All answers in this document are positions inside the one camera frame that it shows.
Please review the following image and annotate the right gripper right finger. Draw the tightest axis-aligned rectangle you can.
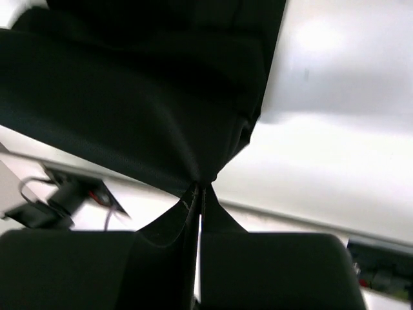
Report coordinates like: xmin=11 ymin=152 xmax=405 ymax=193
xmin=199 ymin=184 xmax=367 ymax=310

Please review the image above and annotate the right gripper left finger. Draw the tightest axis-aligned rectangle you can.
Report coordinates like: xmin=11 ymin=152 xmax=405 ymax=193
xmin=0 ymin=181 xmax=201 ymax=310

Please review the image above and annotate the black t shirt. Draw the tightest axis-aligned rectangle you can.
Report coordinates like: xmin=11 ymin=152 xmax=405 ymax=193
xmin=0 ymin=0 xmax=288 ymax=198

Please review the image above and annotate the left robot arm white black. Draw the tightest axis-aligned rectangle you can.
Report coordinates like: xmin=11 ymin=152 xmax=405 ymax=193
xmin=1 ymin=157 xmax=85 ymax=229

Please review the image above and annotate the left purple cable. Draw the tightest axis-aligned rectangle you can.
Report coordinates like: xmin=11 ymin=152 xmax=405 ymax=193
xmin=103 ymin=207 xmax=120 ymax=232

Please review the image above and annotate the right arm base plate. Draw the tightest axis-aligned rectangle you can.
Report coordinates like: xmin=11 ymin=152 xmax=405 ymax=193
xmin=347 ymin=237 xmax=412 ymax=302

